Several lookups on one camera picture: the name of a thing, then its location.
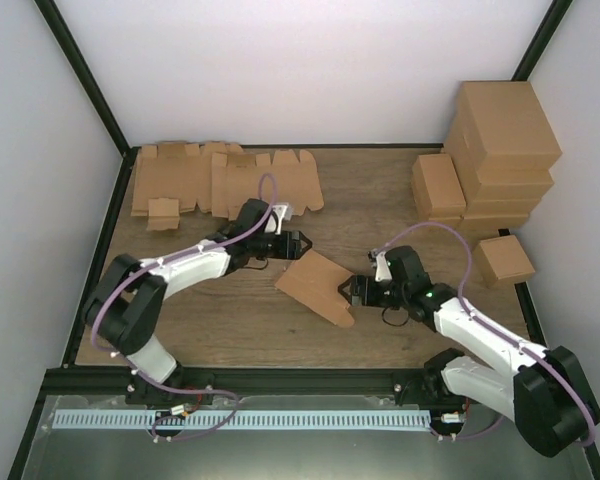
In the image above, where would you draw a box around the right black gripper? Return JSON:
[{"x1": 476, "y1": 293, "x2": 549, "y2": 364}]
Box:
[{"x1": 338, "y1": 275, "x2": 409, "y2": 309}]

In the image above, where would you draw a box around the cardboard box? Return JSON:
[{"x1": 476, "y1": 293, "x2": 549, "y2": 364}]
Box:
[{"x1": 275, "y1": 249, "x2": 355, "y2": 328}]

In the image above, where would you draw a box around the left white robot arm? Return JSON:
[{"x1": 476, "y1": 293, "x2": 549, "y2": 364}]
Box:
[{"x1": 81, "y1": 199, "x2": 312, "y2": 404}]

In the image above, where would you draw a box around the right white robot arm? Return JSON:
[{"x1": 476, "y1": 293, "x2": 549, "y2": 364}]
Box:
[{"x1": 338, "y1": 246, "x2": 600, "y2": 457}]

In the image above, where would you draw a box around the small folded box left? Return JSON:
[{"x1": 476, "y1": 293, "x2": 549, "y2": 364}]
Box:
[{"x1": 412, "y1": 153, "x2": 466, "y2": 220}]

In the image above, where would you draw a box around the lone small folded box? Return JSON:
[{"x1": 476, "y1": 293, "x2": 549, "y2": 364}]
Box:
[{"x1": 473, "y1": 235, "x2": 535, "y2": 288}]

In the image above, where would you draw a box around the large top folded box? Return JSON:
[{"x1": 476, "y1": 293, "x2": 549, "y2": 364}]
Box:
[{"x1": 456, "y1": 81, "x2": 562, "y2": 172}]

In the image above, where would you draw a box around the flat cardboard blank middle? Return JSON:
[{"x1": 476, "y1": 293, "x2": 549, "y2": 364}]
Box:
[{"x1": 211, "y1": 150, "x2": 324, "y2": 220}]

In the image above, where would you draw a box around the flat cardboard blank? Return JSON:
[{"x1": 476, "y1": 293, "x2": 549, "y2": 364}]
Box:
[
  {"x1": 211, "y1": 150, "x2": 324, "y2": 220},
  {"x1": 131, "y1": 141, "x2": 243, "y2": 231}
]

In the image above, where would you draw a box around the flat cardboard blank left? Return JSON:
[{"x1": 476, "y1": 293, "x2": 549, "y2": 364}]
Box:
[{"x1": 131, "y1": 141, "x2": 243, "y2": 231}]

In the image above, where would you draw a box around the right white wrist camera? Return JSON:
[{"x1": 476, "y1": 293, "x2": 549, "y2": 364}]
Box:
[{"x1": 368, "y1": 250, "x2": 393, "y2": 283}]

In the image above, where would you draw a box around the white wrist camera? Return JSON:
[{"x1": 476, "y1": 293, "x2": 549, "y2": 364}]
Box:
[
  {"x1": 368, "y1": 250, "x2": 393, "y2": 283},
  {"x1": 264, "y1": 202, "x2": 293, "y2": 235}
]

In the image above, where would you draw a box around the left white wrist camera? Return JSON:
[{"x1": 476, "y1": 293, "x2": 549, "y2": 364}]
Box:
[{"x1": 264, "y1": 202, "x2": 293, "y2": 235}]

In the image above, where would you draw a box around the light blue slotted rail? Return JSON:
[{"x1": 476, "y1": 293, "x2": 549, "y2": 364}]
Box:
[{"x1": 52, "y1": 409, "x2": 431, "y2": 432}]

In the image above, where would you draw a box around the black aluminium frame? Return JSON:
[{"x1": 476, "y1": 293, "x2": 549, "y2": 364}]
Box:
[{"x1": 8, "y1": 1, "x2": 571, "y2": 479}]

